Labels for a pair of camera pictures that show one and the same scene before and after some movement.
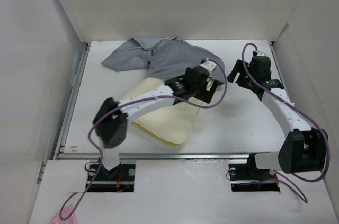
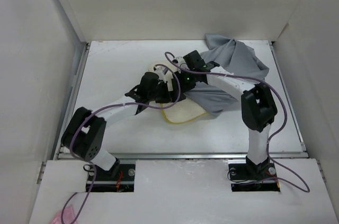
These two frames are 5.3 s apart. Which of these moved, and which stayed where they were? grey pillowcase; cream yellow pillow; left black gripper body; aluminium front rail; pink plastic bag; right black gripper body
Moved: right black gripper body; grey pillowcase; left black gripper body; cream yellow pillow
Stayed: aluminium front rail; pink plastic bag
